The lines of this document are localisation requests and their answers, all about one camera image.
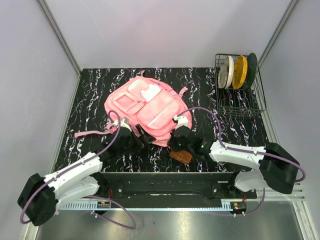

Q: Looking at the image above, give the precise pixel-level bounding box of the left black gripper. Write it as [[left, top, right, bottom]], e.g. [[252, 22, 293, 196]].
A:
[[117, 124, 156, 156]]

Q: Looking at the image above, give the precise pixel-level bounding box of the pink student backpack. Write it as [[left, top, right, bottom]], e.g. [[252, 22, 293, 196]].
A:
[[74, 69, 193, 148]]

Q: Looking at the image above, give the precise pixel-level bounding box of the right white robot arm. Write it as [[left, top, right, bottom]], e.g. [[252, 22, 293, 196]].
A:
[[168, 126, 300, 199]]

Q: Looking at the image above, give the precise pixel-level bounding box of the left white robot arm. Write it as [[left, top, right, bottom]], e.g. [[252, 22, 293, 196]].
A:
[[17, 123, 156, 226]]

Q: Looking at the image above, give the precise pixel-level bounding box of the brown leather wallet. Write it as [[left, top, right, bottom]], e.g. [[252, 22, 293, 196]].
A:
[[169, 150, 193, 165]]

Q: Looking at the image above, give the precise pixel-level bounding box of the white grey plate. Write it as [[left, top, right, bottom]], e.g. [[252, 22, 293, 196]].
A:
[[217, 55, 235, 89]]

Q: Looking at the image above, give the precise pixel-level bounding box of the yellow plate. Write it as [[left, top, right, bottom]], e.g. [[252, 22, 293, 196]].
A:
[[232, 55, 248, 90]]

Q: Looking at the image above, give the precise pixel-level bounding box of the dark green plate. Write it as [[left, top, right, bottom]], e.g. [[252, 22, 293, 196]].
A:
[[242, 52, 258, 91]]

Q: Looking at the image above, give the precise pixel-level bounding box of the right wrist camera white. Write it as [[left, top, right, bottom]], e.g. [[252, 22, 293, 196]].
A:
[[172, 114, 189, 130]]

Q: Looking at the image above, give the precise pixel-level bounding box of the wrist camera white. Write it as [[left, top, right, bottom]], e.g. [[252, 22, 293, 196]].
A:
[[112, 117, 132, 131], [172, 114, 189, 130]]

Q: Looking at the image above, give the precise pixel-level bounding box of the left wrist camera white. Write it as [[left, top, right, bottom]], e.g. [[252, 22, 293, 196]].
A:
[[112, 117, 132, 131]]

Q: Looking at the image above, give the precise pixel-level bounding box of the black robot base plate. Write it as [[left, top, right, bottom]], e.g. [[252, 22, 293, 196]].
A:
[[90, 172, 257, 200]]

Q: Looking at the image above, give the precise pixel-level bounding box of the black wire dish rack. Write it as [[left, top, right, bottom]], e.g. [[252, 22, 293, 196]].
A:
[[214, 53, 267, 118]]

